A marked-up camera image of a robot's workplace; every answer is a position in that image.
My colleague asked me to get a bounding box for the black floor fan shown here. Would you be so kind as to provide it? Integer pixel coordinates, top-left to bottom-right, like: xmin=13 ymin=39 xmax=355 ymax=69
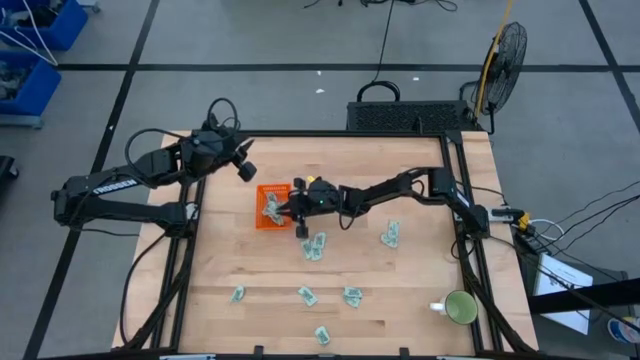
xmin=469 ymin=20 xmax=530 ymax=136

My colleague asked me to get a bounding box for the black aluminium frame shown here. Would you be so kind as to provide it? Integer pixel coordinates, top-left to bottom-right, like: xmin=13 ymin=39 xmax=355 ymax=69
xmin=117 ymin=128 xmax=539 ymax=360

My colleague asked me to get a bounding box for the white blue round container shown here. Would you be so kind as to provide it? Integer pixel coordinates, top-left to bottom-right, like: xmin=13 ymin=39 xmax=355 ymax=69
xmin=607 ymin=315 xmax=640 ymax=345

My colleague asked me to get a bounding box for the blue plastic storage bin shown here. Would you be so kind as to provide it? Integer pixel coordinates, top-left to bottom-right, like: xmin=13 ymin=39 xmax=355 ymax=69
xmin=0 ymin=52 xmax=63 ymax=118
xmin=0 ymin=0 xmax=90 ymax=52

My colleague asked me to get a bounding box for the dark grey cabinet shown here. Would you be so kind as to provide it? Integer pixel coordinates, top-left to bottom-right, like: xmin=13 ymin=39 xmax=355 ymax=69
xmin=517 ymin=234 xmax=631 ymax=360

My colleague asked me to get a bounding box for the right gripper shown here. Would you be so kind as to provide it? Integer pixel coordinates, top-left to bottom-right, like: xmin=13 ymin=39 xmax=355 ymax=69
xmin=277 ymin=174 xmax=346 ymax=240

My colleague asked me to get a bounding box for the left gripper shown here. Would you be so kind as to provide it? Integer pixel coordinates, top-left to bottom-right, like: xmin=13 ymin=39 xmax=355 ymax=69
xmin=187 ymin=128 xmax=258 ymax=183

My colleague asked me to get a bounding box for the white paper sheet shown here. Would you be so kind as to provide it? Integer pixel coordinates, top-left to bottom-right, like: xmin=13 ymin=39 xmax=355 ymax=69
xmin=532 ymin=253 xmax=595 ymax=335

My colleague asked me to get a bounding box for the white mug green inside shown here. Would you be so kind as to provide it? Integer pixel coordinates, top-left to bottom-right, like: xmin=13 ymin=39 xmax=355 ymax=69
xmin=429 ymin=289 xmax=480 ymax=327

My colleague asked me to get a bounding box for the black caster base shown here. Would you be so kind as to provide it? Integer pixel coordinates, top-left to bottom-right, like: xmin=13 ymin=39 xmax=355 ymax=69
xmin=0 ymin=155 xmax=20 ymax=182

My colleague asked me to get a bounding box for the grey cart base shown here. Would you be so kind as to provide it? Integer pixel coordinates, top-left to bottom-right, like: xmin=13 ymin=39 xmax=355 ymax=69
xmin=0 ymin=114 xmax=45 ymax=130

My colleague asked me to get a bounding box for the black perforated computer case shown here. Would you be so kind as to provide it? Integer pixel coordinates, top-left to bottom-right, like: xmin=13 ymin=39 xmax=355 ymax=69
xmin=345 ymin=99 xmax=477 ymax=134

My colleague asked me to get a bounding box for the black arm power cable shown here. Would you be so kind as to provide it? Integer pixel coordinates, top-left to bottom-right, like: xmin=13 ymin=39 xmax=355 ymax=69
xmin=118 ymin=232 xmax=169 ymax=346

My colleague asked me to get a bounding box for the orange plastic basket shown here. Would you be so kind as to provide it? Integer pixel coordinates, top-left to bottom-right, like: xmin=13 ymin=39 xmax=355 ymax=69
xmin=255 ymin=182 xmax=294 ymax=232

